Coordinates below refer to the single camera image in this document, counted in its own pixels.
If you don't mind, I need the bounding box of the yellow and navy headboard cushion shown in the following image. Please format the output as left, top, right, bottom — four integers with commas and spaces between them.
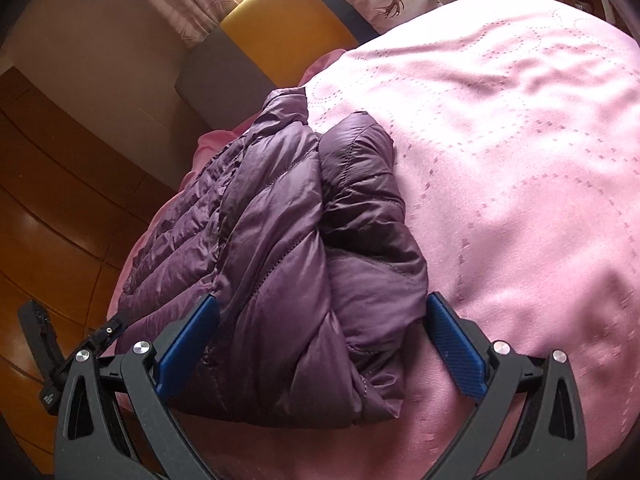
220, 0, 369, 79

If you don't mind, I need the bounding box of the pink quilted bedspread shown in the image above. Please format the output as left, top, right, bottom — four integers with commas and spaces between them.
107, 0, 640, 480

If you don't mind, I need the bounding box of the purple quilted down jacket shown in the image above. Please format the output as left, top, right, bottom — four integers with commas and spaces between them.
117, 86, 431, 431

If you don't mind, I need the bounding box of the grey upholstered bed frame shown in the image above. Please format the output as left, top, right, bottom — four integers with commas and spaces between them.
175, 29, 282, 133

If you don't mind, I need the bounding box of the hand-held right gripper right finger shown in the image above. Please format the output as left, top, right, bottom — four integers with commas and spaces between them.
425, 291, 589, 480

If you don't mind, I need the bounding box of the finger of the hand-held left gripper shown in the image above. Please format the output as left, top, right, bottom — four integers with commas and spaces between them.
52, 312, 126, 382

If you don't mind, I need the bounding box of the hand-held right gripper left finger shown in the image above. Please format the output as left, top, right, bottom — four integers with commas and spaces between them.
52, 294, 222, 480

